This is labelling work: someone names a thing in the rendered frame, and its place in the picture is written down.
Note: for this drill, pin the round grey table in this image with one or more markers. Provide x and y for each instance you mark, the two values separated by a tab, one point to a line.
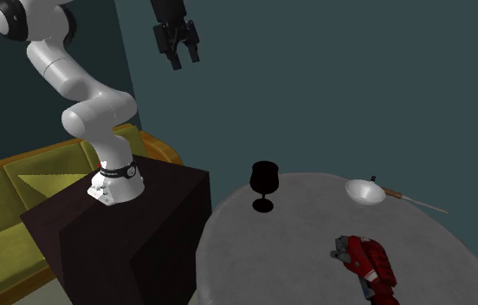
289	253

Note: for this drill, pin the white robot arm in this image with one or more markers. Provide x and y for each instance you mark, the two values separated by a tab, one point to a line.
108	114

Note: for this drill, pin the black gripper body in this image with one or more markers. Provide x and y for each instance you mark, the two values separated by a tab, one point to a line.
169	12

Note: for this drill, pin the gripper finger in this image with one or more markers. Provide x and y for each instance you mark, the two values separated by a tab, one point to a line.
165	40
192	40

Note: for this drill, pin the dark robot stand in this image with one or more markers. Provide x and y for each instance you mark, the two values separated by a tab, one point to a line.
137	245

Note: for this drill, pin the white bowl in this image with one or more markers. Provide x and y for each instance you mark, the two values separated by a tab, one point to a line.
364	192

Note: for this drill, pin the black wine glass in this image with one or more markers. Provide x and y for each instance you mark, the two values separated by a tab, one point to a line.
264	177

